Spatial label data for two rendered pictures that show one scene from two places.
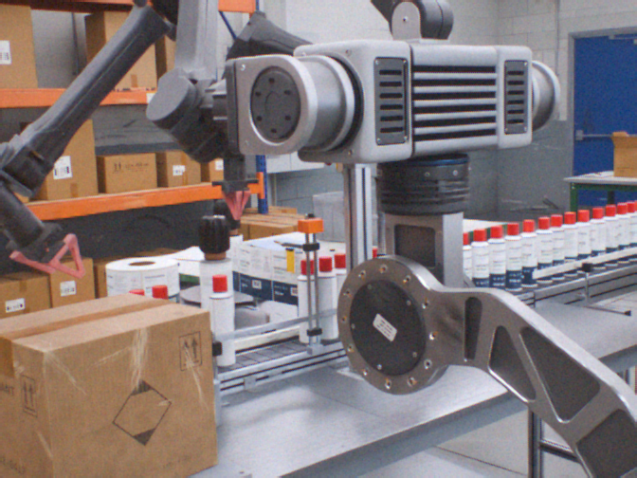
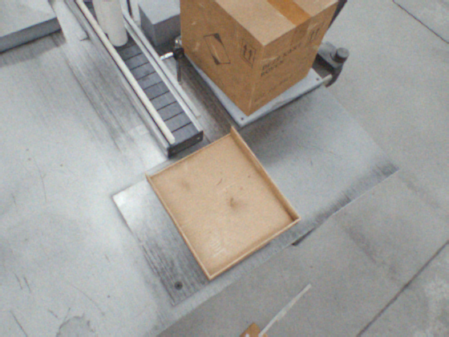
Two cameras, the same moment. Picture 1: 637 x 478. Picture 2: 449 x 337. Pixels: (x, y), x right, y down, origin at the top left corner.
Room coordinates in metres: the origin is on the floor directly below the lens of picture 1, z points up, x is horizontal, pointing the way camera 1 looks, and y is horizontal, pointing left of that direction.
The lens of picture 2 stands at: (1.40, 1.13, 1.69)
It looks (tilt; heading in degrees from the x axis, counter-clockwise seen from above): 64 degrees down; 267
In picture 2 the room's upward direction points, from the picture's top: 10 degrees clockwise
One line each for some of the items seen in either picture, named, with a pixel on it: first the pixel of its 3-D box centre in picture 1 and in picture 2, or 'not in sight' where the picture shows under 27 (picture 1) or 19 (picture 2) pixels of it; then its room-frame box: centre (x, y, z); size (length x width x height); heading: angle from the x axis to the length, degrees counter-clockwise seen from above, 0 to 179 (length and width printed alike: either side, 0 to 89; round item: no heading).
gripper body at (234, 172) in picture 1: (234, 172); not in sight; (2.10, 0.20, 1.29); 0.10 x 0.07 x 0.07; 130
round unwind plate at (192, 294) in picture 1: (230, 292); not in sight; (2.58, 0.27, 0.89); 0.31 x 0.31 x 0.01
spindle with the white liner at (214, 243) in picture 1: (215, 272); not in sight; (2.17, 0.27, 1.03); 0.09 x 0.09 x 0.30
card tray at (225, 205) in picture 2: not in sight; (221, 197); (1.37, 0.81, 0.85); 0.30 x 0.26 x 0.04; 129
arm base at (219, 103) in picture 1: (240, 106); not in sight; (1.14, 0.10, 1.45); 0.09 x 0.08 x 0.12; 135
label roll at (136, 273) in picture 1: (143, 288); not in sight; (2.37, 0.50, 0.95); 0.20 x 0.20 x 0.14
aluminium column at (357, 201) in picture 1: (358, 230); not in sight; (1.91, -0.09, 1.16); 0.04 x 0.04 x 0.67; 39
